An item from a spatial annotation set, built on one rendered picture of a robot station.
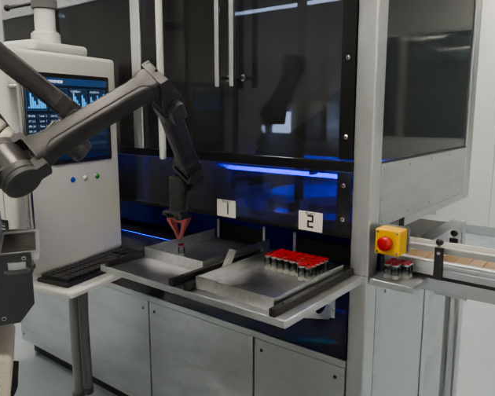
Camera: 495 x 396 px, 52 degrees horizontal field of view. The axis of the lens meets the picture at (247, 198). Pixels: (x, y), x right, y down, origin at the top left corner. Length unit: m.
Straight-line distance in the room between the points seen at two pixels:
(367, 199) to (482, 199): 4.72
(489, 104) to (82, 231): 4.88
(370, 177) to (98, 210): 1.06
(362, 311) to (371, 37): 0.77
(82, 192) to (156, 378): 0.86
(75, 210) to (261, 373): 0.88
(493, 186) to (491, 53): 1.42
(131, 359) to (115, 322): 0.18
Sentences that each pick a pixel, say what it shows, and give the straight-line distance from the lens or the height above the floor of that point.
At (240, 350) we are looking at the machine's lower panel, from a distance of 1.88.
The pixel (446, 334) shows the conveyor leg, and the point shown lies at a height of 0.71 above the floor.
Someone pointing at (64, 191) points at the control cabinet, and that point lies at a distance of 1.90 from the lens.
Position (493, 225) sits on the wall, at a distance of 6.16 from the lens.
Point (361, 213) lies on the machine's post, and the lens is 1.47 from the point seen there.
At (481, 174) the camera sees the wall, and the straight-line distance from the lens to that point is 6.11.
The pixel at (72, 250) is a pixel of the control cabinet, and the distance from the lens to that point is 1.96.
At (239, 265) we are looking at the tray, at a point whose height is 0.90.
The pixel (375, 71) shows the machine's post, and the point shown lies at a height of 1.46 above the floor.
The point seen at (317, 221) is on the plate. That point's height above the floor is 1.02.
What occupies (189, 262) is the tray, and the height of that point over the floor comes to 0.90.
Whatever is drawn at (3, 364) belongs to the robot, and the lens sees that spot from 1.33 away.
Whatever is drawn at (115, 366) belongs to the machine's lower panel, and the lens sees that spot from 2.50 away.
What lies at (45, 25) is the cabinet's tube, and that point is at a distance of 1.96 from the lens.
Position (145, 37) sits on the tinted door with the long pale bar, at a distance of 2.04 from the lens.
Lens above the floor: 1.35
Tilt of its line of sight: 10 degrees down
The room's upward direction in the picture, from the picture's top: straight up
